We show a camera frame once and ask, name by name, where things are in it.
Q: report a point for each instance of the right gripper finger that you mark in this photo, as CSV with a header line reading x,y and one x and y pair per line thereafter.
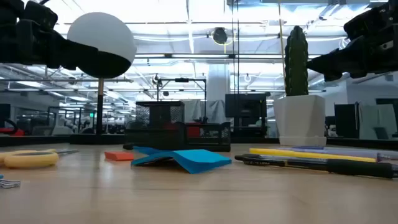
x,y
339,57
331,76

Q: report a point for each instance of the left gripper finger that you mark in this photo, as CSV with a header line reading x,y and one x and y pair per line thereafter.
x,y
68,49
84,63

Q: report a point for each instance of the purple-blue marbled pen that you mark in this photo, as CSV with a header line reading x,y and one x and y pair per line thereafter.
x,y
348,152

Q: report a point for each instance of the yellow pen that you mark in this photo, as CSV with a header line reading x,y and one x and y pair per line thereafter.
x,y
311,154

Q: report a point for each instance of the black pen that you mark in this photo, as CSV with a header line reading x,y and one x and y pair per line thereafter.
x,y
357,169

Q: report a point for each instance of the orange eraser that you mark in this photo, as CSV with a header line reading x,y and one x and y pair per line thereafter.
x,y
118,155

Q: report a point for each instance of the blue sticky note pad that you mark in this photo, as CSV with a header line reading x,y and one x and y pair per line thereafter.
x,y
199,160

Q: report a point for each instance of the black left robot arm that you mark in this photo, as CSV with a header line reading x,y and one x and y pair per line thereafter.
x,y
7,37

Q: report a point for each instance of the black mesh desk organizer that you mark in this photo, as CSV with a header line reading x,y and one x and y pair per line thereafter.
x,y
161,137

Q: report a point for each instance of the white globe table lamp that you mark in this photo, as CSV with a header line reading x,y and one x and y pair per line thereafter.
x,y
102,37

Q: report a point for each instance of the green cactus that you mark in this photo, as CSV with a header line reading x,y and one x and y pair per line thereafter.
x,y
296,62

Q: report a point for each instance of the black cabinet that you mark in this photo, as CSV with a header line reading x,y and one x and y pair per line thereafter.
x,y
345,121

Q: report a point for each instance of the white hexagonal plant pot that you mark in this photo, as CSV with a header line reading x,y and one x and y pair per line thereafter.
x,y
300,121

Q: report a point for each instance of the pale partition panel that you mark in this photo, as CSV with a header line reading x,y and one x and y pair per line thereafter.
x,y
377,121

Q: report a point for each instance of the red cart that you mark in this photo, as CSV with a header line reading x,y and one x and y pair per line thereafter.
x,y
12,132

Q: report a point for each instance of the red box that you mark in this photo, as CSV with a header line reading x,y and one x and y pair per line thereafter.
x,y
193,130

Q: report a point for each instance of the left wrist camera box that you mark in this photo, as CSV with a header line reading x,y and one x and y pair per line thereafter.
x,y
40,15

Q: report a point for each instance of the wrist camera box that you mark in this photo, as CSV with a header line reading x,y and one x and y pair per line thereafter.
x,y
367,20
40,15

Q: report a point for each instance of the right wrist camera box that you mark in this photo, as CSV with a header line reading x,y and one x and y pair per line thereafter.
x,y
367,20

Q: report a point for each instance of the black aluminium table frame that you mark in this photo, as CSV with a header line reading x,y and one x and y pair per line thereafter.
x,y
37,140

